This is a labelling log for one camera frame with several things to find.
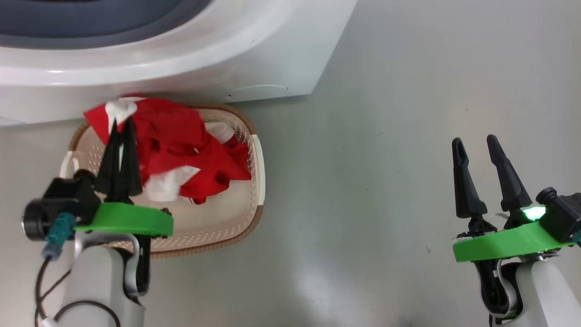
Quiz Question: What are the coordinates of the grey rubber door gasket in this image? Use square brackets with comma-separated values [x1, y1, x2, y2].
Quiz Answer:
[0, 0, 212, 50]

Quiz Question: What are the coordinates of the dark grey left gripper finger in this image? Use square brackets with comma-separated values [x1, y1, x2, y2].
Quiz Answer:
[94, 119, 123, 200]
[119, 116, 143, 200]

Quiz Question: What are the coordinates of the cream perforated laundry basket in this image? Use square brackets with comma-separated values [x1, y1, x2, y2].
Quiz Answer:
[60, 104, 266, 259]

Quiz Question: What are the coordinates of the red and white garment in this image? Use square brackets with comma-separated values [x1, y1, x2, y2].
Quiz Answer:
[84, 94, 252, 205]

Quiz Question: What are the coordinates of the teal left camera connector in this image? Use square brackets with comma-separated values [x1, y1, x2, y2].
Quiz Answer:
[42, 213, 77, 260]

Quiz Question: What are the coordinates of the white front-load washing machine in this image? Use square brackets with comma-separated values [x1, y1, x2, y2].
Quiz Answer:
[0, 0, 358, 125]

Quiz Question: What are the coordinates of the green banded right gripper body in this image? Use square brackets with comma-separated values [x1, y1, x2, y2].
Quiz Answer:
[453, 207, 575, 263]

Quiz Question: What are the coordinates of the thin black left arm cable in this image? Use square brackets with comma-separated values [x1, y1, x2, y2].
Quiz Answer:
[34, 257, 121, 327]

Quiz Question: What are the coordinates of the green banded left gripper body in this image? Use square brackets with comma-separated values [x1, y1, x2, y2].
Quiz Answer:
[75, 202, 174, 238]

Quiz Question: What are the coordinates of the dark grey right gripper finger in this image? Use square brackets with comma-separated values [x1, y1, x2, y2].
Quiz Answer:
[487, 134, 532, 212]
[452, 138, 488, 218]

